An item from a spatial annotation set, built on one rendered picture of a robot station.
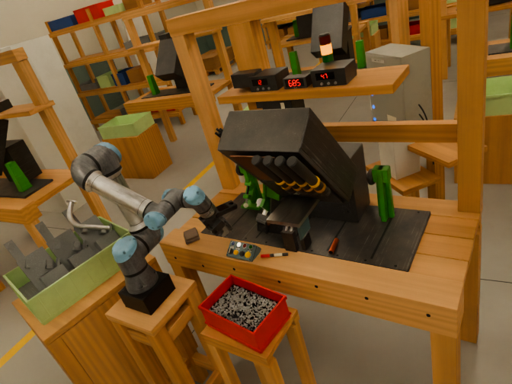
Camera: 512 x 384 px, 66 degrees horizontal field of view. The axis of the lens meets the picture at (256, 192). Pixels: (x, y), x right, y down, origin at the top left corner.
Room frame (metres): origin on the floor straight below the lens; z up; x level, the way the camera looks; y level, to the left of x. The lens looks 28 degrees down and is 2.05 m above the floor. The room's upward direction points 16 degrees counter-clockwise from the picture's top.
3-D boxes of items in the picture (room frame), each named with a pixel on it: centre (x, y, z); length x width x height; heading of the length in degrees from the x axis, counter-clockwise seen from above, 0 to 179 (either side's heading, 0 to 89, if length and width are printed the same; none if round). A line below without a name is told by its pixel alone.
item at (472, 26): (1.88, -0.39, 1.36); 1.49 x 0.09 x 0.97; 50
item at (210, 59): (11.21, 0.09, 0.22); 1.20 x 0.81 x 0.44; 148
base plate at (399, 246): (1.66, -0.20, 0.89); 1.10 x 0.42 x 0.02; 50
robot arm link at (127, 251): (1.51, 0.62, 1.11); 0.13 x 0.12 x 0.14; 147
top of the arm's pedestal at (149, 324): (1.50, 0.63, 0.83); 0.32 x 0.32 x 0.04; 52
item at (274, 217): (1.53, -0.19, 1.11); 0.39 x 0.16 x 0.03; 140
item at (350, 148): (1.69, -0.37, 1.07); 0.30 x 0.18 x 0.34; 50
